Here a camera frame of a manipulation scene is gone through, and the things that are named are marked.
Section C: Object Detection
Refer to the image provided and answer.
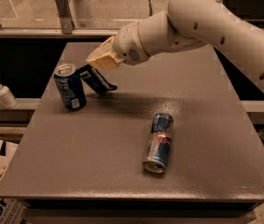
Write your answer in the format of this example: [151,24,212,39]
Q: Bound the dark blue rxbar wrapper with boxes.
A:
[78,64,118,94]

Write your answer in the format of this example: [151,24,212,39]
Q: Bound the metal railing bracket left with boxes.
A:
[55,0,74,35]

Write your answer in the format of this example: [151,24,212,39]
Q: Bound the blue pepsi can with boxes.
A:
[54,63,86,110]

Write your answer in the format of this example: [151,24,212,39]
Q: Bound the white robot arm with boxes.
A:
[87,0,264,92]

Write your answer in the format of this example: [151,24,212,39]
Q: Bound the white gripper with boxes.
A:
[86,21,150,69]

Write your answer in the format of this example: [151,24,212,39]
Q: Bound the white pump dispenser bottle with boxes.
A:
[0,83,17,108]

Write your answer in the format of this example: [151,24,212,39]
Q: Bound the red bull can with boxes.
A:
[143,113,174,174]

